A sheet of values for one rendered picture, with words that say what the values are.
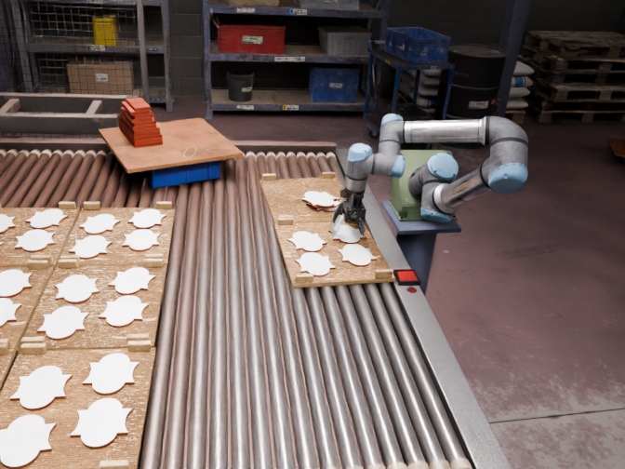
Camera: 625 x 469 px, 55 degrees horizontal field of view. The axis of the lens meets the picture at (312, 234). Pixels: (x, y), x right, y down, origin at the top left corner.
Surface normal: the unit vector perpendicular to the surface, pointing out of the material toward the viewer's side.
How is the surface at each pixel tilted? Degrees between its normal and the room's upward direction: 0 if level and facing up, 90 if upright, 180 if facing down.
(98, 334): 0
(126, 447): 0
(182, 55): 90
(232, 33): 90
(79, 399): 0
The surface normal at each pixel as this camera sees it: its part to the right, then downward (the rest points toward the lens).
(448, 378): 0.07, -0.87
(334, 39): 0.28, 0.57
